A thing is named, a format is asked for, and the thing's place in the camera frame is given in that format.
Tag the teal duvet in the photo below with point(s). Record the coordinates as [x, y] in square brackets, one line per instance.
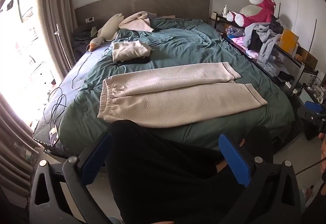
[191, 43]

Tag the white curtain wand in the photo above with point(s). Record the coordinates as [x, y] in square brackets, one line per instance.
[62, 46]

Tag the cream goose plush toy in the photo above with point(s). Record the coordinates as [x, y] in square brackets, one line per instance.
[109, 28]

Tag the bright window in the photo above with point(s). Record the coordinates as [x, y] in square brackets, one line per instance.
[20, 48]

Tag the small phone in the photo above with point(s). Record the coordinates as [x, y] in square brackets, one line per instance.
[54, 135]

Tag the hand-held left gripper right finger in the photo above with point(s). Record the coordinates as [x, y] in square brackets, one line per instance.
[234, 160]

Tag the pink bear plush toy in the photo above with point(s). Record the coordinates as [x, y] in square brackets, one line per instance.
[262, 7]

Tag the cardboard box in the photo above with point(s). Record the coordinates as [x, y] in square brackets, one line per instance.
[307, 56]

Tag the person's leg in black trousers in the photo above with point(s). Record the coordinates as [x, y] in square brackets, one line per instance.
[165, 175]

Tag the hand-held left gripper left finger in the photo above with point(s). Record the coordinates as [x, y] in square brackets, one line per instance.
[95, 158]

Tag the black metal rack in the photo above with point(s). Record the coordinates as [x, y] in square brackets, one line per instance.
[287, 53]

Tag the white headboard socket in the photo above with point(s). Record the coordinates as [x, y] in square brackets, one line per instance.
[90, 20]

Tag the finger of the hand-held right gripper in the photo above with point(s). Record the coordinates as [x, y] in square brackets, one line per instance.
[313, 106]
[307, 114]

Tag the white wardrobe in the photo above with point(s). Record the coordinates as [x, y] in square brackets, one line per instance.
[305, 10]

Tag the person's right hand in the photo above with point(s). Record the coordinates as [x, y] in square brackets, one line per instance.
[324, 149]

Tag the grey hoodie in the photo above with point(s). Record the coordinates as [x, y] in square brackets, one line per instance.
[267, 41]

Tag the black folded garment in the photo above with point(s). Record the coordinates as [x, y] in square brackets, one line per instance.
[137, 60]

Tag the white chevron quilted blanket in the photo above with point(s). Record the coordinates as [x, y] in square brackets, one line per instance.
[165, 94]

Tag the pink cloth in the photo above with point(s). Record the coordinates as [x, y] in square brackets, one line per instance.
[242, 43]

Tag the grey pillow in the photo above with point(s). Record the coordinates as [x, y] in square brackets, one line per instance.
[81, 37]

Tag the beige folded garment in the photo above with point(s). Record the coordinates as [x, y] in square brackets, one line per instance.
[130, 49]

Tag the clear storage box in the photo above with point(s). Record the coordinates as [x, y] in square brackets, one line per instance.
[268, 62]

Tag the cream fleece blanket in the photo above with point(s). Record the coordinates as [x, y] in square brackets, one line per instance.
[137, 23]

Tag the small beige box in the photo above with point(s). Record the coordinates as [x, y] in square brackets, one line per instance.
[216, 15]

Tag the grey headboard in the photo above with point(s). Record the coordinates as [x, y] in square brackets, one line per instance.
[152, 5]

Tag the white lotion bottle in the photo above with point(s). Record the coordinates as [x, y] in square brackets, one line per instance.
[225, 11]

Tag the person's bare foot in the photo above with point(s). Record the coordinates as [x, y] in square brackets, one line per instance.
[221, 166]

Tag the orange box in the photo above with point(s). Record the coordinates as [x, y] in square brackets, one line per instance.
[287, 41]

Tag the clear plastic bags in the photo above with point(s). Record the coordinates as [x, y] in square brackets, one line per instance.
[235, 31]

